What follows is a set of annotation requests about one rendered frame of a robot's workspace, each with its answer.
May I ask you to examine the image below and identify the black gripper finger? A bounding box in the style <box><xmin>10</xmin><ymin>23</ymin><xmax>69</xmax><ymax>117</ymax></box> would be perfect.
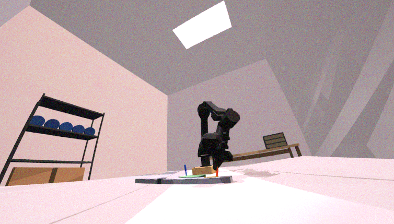
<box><xmin>209</xmin><ymin>147</ymin><xmax>225</xmax><ymax>170</ymax></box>
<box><xmin>218</xmin><ymin>154</ymin><xmax>228</xmax><ymax>168</ymax></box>

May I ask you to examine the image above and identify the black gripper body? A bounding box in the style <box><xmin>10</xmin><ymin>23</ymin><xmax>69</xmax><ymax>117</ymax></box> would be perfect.
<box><xmin>203</xmin><ymin>129</ymin><xmax>233</xmax><ymax>161</ymax></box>

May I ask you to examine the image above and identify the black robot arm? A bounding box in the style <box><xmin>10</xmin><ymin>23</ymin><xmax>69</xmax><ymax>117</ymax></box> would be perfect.
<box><xmin>198</xmin><ymin>101</ymin><xmax>240</xmax><ymax>167</ymax></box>

